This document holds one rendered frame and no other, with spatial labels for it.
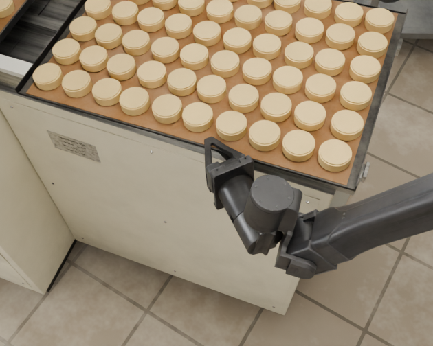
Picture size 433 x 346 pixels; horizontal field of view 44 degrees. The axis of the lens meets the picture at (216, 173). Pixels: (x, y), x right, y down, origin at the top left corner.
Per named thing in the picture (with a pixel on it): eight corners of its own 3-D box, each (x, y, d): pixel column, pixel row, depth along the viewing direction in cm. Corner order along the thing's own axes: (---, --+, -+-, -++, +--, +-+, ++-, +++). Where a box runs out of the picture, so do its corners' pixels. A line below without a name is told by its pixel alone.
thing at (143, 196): (78, 250, 175) (-32, 64, 97) (123, 167, 191) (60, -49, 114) (282, 325, 162) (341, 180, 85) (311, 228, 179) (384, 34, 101)
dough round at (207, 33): (188, 36, 98) (187, 28, 96) (210, 24, 99) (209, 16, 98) (204, 51, 96) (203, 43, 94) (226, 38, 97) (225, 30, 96)
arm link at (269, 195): (311, 282, 75) (319, 232, 80) (336, 242, 65) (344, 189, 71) (229, 257, 75) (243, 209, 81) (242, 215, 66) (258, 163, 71)
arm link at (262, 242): (247, 265, 76) (282, 252, 78) (256, 241, 71) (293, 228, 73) (227, 226, 80) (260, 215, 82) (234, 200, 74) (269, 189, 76)
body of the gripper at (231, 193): (212, 201, 85) (231, 239, 82) (208, 167, 77) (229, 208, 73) (248, 186, 86) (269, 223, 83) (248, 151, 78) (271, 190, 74)
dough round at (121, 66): (106, 80, 93) (103, 73, 92) (113, 60, 96) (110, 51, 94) (133, 82, 93) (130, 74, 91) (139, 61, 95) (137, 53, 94)
